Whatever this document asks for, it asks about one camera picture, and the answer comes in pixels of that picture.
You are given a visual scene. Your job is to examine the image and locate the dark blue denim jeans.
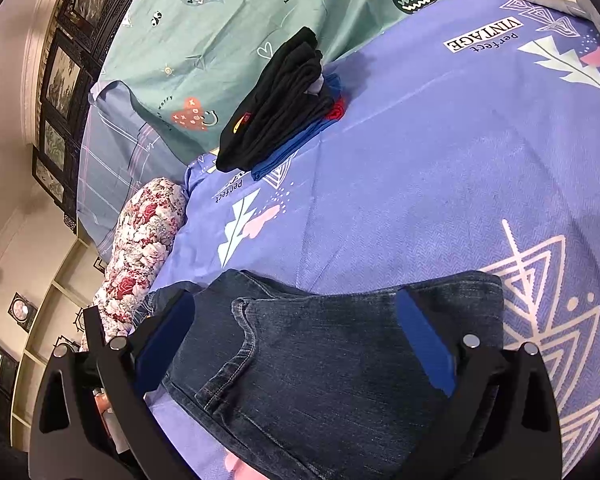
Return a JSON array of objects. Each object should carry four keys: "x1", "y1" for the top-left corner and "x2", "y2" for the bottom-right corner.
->
[{"x1": 132, "y1": 269, "x2": 504, "y2": 479}]

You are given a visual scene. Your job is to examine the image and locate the red floral pillow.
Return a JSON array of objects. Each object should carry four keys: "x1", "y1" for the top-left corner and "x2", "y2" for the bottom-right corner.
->
[{"x1": 92, "y1": 178, "x2": 187, "y2": 340}]

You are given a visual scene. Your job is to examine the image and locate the blue plaid pillow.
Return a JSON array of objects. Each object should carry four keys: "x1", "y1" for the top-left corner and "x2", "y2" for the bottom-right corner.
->
[{"x1": 76, "y1": 80, "x2": 186, "y2": 261}]

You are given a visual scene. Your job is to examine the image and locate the purple patterned bed sheet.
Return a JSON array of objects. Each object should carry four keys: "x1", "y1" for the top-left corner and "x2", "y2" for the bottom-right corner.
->
[{"x1": 156, "y1": 0, "x2": 600, "y2": 474}]

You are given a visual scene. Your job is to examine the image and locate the folded red garment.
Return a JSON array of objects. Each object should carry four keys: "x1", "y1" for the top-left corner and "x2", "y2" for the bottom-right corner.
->
[{"x1": 324, "y1": 96, "x2": 347, "y2": 122}]

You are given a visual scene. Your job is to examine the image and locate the folded black garment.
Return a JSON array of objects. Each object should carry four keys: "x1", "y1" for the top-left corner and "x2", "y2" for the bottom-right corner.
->
[{"x1": 215, "y1": 27, "x2": 336, "y2": 172}]

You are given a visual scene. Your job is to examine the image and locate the folded blue garment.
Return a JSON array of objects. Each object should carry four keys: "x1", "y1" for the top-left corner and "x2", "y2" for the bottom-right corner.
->
[{"x1": 250, "y1": 74, "x2": 344, "y2": 181}]

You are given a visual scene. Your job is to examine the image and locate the teal heart-print quilt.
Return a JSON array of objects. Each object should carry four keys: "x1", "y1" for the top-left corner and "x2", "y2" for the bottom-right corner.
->
[{"x1": 100, "y1": 0, "x2": 437, "y2": 162}]

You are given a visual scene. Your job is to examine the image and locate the dark framed wall pictures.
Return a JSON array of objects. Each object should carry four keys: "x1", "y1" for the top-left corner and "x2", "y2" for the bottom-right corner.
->
[{"x1": 21, "y1": 0, "x2": 133, "y2": 230}]

